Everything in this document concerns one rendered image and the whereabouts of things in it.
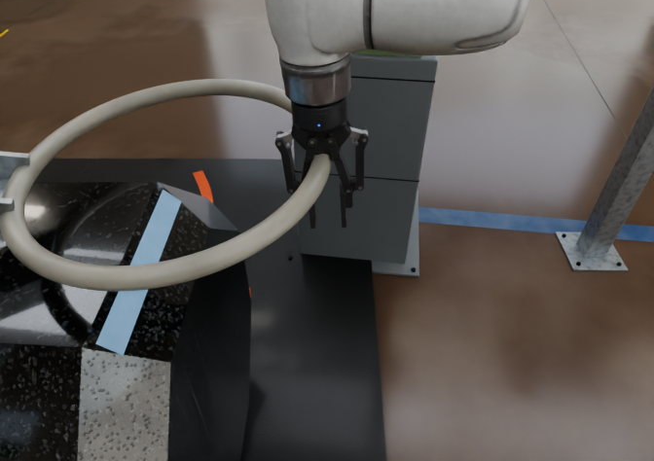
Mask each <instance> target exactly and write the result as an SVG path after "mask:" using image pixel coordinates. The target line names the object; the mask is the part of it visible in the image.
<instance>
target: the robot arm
mask: <svg viewBox="0 0 654 461"><path fill-rule="evenodd" d="M265 1H266V8H267V14H268V20H269V25H270V29H271V33H272V36H273V38H274V40H275V42H276V45H277V48H278V53H279V64H280V66H281V73H282V79H283V83H284V88H285V95H286V97H287V98H289V99H290V100H291V107H292V115H293V125H292V130H289V131H287V132H282V131H279V132H278V133H277V134H276V137H275V146H276V148H277V149H278V150H279V151H280V153H281V158H282V164H283V169H284V175H285V181H286V187H287V192H288V193H289V194H293V193H295V192H296V191H297V189H298V188H299V187H300V185H301V184H302V182H303V181H304V179H305V177H306V175H307V173H308V171H309V167H310V164H311V162H312V161H313V157H314V155H320V154H326V155H331V157H332V159H333V162H334V163H335V165H336V168H337V171H338V174H339V176H340V179H341V182H342V183H341V184H340V197H341V213H342V228H346V208H351V207H352V205H353V203H352V193H353V192H354V191H356V190H357V191H362V190H363V189H364V150H365V147H366V145H367V143H368V141H369V137H368V129H367V128H366V127H361V128H360V129H357V128H354V127H351V125H350V123H349V122H348V120H347V110H346V96H347V95H348V93H349V92H350V89H351V74H350V60H351V52H355V51H362V50H380V51H389V52H394V53H401V54H411V55H456V54H468V53H479V52H484V51H487V50H491V49H494V48H497V47H499V46H502V45H504V44H505V43H506V42H507V41H508V40H510V39H511V38H513V37H514V36H516V35H517V34H518V33H519V32H520V31H521V28H522V25H523V22H524V19H525V15H526V12H527V6H528V3H529V0H265ZM349 136H350V137H351V138H352V143H353V144H354V145H355V179H352V180H351V178H350V175H349V172H348V169H347V166H346V163H345V158H344V155H343V152H342V148H341V147H342V146H343V144H344V143H345V141H346V140H347V138H348V137H349ZM293 139H295V140H296V141H297V142H298V143H299V144H300V145H301V146H302V147H303V148H304V149H305V150H306V152H305V158H304V164H303V171H302V177H301V182H298V181H296V177H295V170H294V164H293V158H292V152H291V146H292V140H293Z"/></svg>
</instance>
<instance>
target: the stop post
mask: <svg viewBox="0 0 654 461"><path fill-rule="evenodd" d="M653 171H654V86H653V88H652V90H651V91H650V93H649V95H648V97H647V99H646V101H645V103H644V106H643V108H642V110H641V112H640V114H639V116H638V118H637V120H636V123H635V125H634V127H633V129H632V131H631V133H630V135H629V137H628V139H627V141H626V143H625V145H624V147H623V149H622V151H621V153H620V155H619V158H618V160H617V161H616V163H615V165H614V167H613V169H612V171H611V173H610V175H609V177H608V179H607V181H606V183H605V185H604V187H603V189H602V191H601V193H600V195H599V198H598V200H597V202H596V204H595V206H594V209H593V211H592V213H591V215H590V217H589V219H588V221H587V223H586V225H585V227H584V229H583V230H582V232H555V235H556V237H557V239H558V241H559V243H560V245H561V247H562V249H563V252H564V254H565V256H566V258H567V260H568V262H569V264H570V266H571V268H572V270H573V271H628V269H627V267H626V265H625V264H624V262H623V260H622V259H621V257H620V256H619V254H618V252H617V251H616V249H615V247H614V246H613V242H614V240H615V238H616V237H617V235H618V233H619V231H620V229H621V228H622V227H623V225H624V223H625V222H626V220H627V218H628V216H629V214H630V213H631V211H632V209H633V207H634V206H635V204H636V201H637V199H638V198H639V196H640V194H641V192H642V191H643V189H644V187H645V185H646V183H647V182H648V180H649V178H650V176H651V175H652V173H653Z"/></svg>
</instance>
